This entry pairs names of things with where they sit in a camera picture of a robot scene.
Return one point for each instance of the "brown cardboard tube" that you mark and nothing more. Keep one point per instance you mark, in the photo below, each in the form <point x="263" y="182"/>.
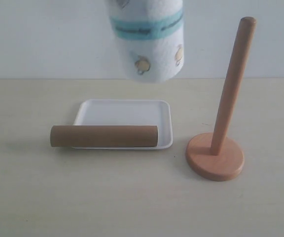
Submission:
<point x="104" y="136"/>

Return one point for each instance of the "white printed paper towel roll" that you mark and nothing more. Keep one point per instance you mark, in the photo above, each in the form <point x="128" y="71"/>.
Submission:
<point x="149" y="37"/>

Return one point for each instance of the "wooden paper towel holder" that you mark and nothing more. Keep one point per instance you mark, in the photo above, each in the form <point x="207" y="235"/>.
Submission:
<point x="214" y="156"/>

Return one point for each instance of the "white rectangular plastic tray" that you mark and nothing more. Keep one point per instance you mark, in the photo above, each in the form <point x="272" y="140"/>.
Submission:
<point x="129" y="112"/>

